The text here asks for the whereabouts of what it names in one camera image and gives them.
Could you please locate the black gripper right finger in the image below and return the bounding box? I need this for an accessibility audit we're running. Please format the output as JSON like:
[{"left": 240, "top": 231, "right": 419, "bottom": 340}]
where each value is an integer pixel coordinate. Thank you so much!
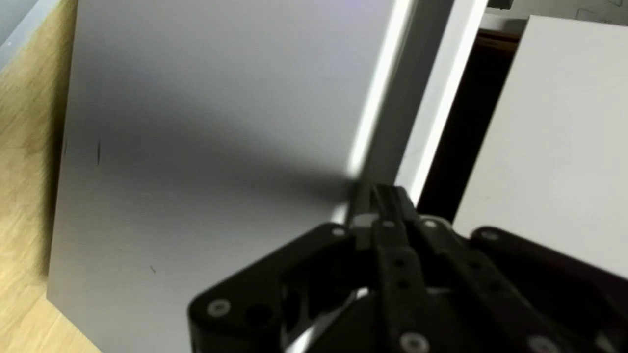
[{"left": 380, "top": 184, "right": 628, "bottom": 353}]

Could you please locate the small grey filing cabinet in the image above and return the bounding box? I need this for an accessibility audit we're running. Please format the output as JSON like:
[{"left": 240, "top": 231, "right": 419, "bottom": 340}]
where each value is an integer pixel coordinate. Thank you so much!
[{"left": 419, "top": 0, "right": 628, "bottom": 223}]

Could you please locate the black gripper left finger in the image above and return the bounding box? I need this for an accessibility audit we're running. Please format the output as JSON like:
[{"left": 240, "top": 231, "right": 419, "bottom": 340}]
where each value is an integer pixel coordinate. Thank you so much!
[{"left": 187, "top": 184, "right": 409, "bottom": 353}]

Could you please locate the grey filing cabinet drawer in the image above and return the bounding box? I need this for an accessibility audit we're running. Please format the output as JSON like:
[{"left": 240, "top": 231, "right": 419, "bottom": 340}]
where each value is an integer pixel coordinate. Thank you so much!
[{"left": 46, "top": 0, "right": 490, "bottom": 353}]

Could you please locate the white board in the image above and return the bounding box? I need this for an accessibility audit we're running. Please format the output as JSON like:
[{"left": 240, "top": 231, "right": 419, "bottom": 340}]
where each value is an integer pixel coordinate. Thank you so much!
[{"left": 452, "top": 13, "right": 628, "bottom": 280}]

